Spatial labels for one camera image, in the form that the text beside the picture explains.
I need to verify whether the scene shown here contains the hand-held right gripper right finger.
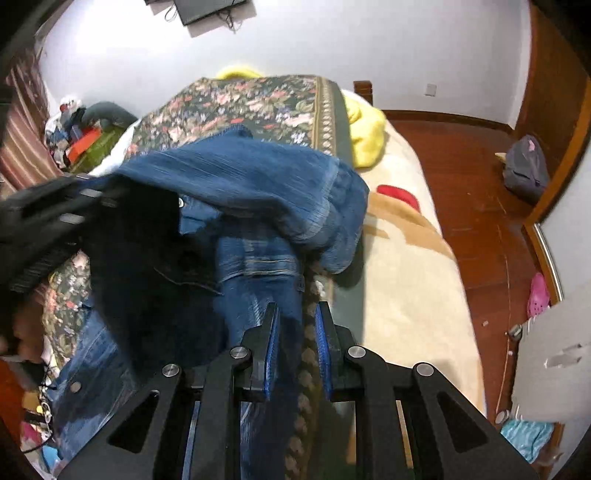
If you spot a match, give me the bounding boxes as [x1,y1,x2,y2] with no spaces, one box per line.
[314,302,541,480]

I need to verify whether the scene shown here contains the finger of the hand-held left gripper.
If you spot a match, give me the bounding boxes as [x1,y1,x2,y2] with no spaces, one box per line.
[65,178,134,217]

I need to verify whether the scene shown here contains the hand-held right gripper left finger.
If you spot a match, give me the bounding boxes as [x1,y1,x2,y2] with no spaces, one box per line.
[58,302,282,480]

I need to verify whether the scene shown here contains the blue denim jeans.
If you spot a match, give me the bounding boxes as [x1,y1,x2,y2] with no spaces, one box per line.
[51,127,370,480]

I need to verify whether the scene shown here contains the white bed sheet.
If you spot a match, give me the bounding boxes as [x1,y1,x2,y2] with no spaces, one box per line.
[90,117,141,177]

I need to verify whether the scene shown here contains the green bag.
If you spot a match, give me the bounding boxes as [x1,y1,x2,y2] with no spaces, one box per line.
[78,124,132,171]

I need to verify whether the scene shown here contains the orange box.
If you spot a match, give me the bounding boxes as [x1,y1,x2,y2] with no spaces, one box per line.
[67,129,103,161]

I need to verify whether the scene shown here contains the pile of assorted clutter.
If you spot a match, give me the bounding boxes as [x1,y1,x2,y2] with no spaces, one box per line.
[44,95,88,168]

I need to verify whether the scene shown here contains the grey pillow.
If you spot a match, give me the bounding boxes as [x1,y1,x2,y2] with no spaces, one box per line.
[81,102,139,131]

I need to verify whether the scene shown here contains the striped pink curtain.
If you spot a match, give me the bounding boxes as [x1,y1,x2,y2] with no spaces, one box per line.
[0,46,63,192]

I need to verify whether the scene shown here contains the cream printed blanket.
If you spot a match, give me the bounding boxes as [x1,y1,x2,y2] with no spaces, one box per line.
[323,90,488,462]

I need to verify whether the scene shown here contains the dark floral bedspread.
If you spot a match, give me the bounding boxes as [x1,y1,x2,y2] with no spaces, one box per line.
[41,74,356,480]

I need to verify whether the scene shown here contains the turquoise striped cloth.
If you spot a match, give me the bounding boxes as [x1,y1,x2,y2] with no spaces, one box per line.
[501,418,555,464]

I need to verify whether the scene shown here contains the yellow blanket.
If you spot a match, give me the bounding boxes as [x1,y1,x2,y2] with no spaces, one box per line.
[217,65,387,168]

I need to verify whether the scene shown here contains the pink clog shoe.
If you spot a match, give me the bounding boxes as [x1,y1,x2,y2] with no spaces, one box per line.
[526,272,551,319]

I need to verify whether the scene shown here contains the grey backpack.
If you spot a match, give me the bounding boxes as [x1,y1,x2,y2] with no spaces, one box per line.
[502,135,550,206]

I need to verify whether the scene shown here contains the wooden door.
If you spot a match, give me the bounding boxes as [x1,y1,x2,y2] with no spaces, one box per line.
[512,4,591,232]

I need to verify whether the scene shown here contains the black wall television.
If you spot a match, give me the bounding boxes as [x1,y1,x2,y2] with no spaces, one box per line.
[143,0,254,26]

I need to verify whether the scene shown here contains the wooden bed post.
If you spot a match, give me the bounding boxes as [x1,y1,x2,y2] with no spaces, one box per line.
[353,80,374,108]

